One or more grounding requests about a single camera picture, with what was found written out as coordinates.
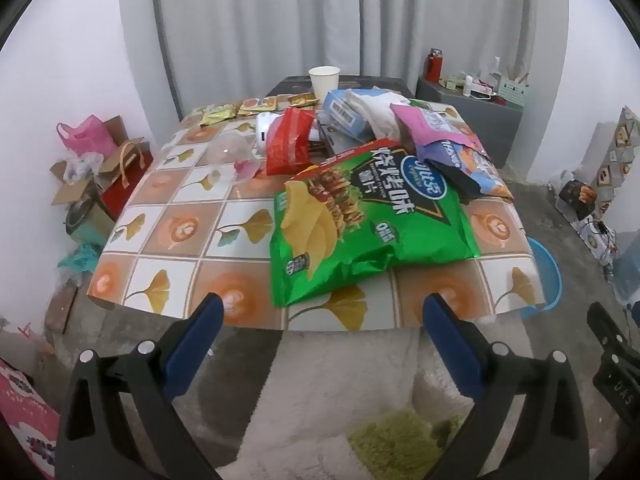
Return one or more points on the green chip bag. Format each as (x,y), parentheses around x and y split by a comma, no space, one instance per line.
(380,220)

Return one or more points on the white fluffy cloth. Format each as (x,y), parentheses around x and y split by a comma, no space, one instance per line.
(310,390)

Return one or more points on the white paper cup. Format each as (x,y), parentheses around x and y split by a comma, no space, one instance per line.
(324,85)

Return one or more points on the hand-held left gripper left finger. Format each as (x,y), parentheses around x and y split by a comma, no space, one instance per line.
(197,335)

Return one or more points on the white plastic snack bag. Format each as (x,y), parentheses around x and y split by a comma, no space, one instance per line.
(385,110)

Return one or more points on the rolled patterned sheet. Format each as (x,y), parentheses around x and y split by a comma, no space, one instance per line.
(622,145)

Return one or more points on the white pink toiletries tray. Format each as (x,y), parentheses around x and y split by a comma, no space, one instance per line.
(484,90)

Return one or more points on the green utensil holder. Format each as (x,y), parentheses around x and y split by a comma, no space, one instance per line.
(512,91)

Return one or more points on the dark low table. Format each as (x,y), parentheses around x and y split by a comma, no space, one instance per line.
(370,82)

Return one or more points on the black snack box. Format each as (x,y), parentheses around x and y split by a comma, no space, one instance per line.
(577,197)

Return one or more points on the pink plastic bag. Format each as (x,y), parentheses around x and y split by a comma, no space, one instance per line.
(90,135)

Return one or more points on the pink printed bag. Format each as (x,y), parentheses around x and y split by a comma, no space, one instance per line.
(25,420)

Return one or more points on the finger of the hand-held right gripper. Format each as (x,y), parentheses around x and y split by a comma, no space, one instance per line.
(612,330)

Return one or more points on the blue plastic basket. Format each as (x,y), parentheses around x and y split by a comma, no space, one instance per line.
(547,280)

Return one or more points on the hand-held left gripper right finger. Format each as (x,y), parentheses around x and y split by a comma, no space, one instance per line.
(452,345)

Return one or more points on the cardboard box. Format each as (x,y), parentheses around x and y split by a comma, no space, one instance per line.
(62,192)

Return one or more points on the small green box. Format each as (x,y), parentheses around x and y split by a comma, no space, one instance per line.
(452,83)

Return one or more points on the red thermos bottle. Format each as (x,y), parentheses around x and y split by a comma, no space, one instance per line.
(433,67)

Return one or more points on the clear plastic bag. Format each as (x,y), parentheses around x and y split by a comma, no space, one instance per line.
(227,152)

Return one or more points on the red gift bag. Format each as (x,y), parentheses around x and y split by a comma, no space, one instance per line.
(125,200)

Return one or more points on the pink purple snack bag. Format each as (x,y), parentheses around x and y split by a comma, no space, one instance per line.
(425,125)

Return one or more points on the white printed carton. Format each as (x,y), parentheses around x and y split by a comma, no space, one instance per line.
(592,237)

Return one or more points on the blue orange chip bag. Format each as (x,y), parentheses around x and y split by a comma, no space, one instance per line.
(470,165)

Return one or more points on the grey curtain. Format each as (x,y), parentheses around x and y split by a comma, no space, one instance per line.
(250,25)

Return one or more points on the black hoop tube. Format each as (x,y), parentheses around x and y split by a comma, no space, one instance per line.
(161,35)

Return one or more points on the teal plastic bag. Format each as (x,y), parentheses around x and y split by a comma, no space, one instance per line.
(80,257)

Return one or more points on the blue white snack bag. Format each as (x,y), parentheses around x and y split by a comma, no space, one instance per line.
(345,110)

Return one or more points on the red snack bag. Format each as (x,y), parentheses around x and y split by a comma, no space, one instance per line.
(287,142)

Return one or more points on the teal box with pot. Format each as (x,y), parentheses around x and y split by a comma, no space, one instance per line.
(92,225)

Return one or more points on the grey cabinet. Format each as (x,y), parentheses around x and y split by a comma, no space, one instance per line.
(480,125)

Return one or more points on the yellow brown snack packet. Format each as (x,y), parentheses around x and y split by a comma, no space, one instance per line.
(302,99)

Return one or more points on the yellow green snack packet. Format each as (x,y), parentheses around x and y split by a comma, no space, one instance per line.
(217,115)

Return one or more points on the orange yellow snack packet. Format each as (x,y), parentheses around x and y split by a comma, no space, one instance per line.
(257,106)

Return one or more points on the small white bottle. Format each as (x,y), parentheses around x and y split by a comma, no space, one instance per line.
(467,85)

